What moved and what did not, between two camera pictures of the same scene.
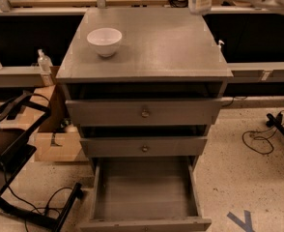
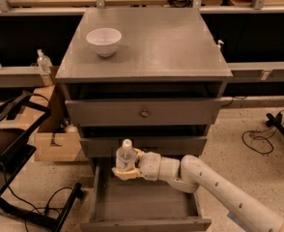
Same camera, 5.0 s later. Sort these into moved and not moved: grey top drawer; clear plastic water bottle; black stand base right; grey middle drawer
Moved: clear plastic water bottle
Not moved: grey top drawer; grey middle drawer; black stand base right
